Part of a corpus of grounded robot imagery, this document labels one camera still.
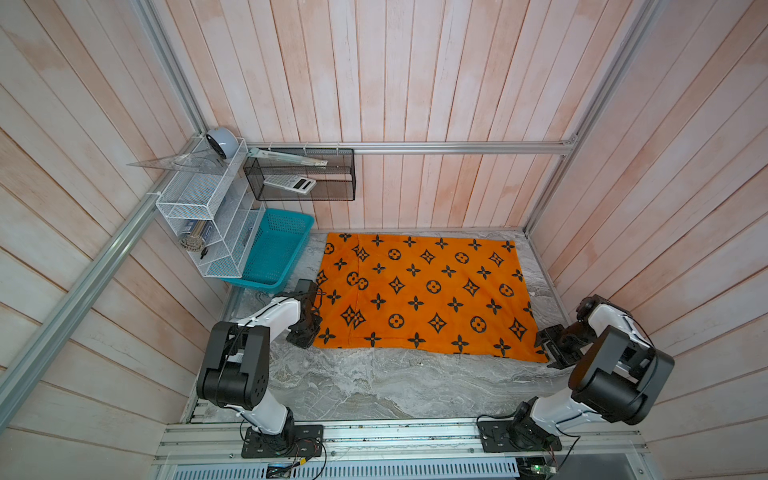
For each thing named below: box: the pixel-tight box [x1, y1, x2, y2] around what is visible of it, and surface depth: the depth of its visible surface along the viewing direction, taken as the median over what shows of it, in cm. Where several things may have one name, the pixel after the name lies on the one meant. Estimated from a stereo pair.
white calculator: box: [263, 175, 317, 195], surface depth 100 cm
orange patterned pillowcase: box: [314, 233, 549, 363], surface depth 103 cm
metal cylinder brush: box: [179, 220, 207, 251], surface depth 78 cm
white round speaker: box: [206, 127, 239, 160], surface depth 85 cm
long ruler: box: [248, 148, 328, 167], surface depth 93 cm
